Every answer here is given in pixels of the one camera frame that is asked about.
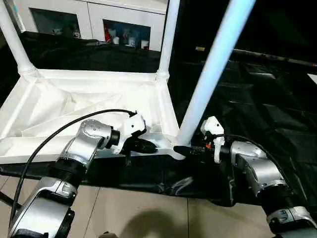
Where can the white glass-door cabinet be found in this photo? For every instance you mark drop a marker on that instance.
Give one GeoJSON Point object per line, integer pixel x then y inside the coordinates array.
{"type": "Point", "coordinates": [94, 10]}

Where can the white bottle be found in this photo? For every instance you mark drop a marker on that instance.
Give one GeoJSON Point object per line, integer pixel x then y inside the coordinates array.
{"type": "Point", "coordinates": [131, 40]}

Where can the grey metal frame leg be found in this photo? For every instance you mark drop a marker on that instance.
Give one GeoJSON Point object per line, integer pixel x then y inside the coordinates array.
{"type": "Point", "coordinates": [5, 199]}

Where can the white flat board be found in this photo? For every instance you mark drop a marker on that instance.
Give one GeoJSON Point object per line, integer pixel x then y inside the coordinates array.
{"type": "Point", "coordinates": [314, 78]}

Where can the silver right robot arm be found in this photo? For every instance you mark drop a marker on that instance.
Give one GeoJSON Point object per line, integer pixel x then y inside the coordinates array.
{"type": "Point", "coordinates": [257, 168]}

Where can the red bottle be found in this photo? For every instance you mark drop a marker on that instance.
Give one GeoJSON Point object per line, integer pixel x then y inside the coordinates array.
{"type": "Point", "coordinates": [107, 34]}

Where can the black work mat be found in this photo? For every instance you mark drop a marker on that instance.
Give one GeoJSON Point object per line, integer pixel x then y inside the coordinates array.
{"type": "Point", "coordinates": [267, 114]}

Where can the white plastic table leg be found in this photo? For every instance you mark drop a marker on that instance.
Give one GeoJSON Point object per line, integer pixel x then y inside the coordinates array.
{"type": "Point", "coordinates": [168, 34]}
{"type": "Point", "coordinates": [213, 74]}
{"type": "Point", "coordinates": [15, 39]}

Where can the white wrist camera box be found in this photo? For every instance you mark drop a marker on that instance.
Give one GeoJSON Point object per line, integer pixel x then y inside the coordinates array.
{"type": "Point", "coordinates": [131, 124]}
{"type": "Point", "coordinates": [212, 127]}

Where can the small yellow tag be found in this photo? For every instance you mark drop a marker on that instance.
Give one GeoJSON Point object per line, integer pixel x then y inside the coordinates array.
{"type": "Point", "coordinates": [200, 48]}

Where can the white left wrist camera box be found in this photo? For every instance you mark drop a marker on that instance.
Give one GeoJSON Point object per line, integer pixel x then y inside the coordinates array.
{"type": "Point", "coordinates": [131, 124]}

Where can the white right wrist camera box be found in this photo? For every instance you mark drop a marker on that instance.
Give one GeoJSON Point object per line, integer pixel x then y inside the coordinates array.
{"type": "Point", "coordinates": [212, 127]}

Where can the dark metal rod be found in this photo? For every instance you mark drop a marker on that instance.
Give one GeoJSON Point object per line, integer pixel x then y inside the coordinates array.
{"type": "Point", "coordinates": [277, 57]}

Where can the small white jar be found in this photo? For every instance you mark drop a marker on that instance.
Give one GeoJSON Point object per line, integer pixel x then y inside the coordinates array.
{"type": "Point", "coordinates": [144, 44]}
{"type": "Point", "coordinates": [115, 39]}

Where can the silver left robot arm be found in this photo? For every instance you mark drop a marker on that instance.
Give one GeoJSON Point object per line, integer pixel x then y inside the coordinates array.
{"type": "Point", "coordinates": [89, 141]}

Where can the white plastic table top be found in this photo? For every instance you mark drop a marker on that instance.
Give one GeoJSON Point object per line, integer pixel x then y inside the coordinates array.
{"type": "Point", "coordinates": [74, 99]}

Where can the dark robot foot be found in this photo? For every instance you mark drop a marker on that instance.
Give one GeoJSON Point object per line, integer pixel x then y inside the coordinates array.
{"type": "Point", "coordinates": [108, 235]}

